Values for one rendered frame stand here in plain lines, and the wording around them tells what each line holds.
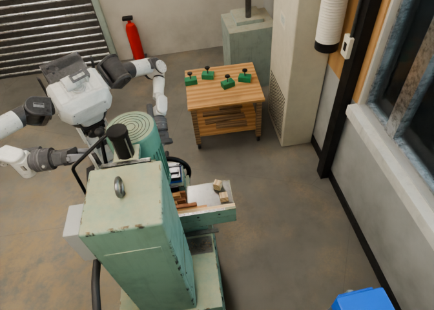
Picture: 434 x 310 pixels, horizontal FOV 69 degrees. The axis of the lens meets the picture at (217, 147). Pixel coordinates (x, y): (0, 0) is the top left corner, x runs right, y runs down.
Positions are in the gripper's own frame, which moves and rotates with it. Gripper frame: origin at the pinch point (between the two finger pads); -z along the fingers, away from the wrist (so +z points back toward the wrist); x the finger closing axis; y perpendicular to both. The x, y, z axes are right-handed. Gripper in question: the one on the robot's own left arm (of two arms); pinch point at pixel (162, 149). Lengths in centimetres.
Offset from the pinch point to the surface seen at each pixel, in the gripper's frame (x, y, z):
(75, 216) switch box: 30, 79, -36
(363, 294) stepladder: -53, 79, -72
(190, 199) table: -10.4, 16.0, -30.9
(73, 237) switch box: 30, 81, -42
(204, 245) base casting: -14, 18, -54
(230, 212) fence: -27, 28, -40
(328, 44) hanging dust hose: -110, 14, 54
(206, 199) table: -17.8, 18.0, -32.1
